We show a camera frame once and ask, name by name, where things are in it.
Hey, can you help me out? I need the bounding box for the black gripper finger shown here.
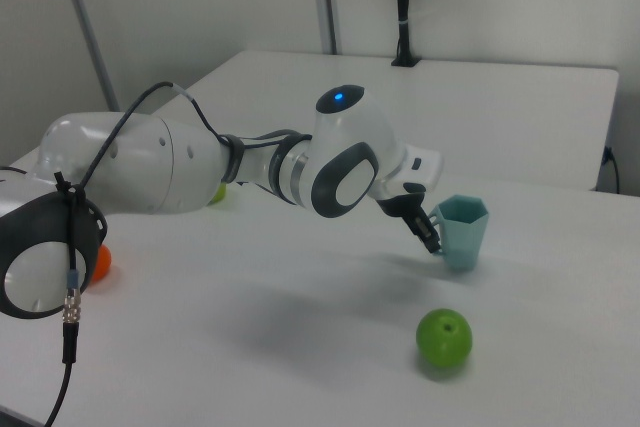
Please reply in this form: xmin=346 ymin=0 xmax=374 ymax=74
xmin=377 ymin=196 xmax=416 ymax=234
xmin=399 ymin=195 xmax=442 ymax=256

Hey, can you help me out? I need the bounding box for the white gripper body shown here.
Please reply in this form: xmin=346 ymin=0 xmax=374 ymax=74
xmin=372 ymin=144 xmax=445 ymax=203

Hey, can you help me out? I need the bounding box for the light teal hexagonal mug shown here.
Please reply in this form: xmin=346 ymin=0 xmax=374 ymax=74
xmin=429 ymin=195 xmax=491 ymax=273

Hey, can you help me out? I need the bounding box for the white side table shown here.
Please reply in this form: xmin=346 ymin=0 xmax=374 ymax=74
xmin=159 ymin=50 xmax=621 ymax=193

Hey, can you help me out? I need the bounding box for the green plastic apple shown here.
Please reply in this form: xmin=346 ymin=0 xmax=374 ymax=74
xmin=415 ymin=307 xmax=474 ymax=368

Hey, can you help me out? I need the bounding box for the orange plastic fruit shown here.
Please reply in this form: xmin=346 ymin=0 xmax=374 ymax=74
xmin=87 ymin=244 xmax=114 ymax=286

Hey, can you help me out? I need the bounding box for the black camera pole with base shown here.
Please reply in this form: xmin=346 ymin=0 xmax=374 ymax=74
xmin=391 ymin=0 xmax=422 ymax=68

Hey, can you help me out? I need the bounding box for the black wall cable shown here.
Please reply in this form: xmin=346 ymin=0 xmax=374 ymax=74
xmin=601 ymin=145 xmax=622 ymax=194

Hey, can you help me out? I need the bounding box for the black arm cable with connector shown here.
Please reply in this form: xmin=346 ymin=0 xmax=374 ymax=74
xmin=42 ymin=80 xmax=314 ymax=427

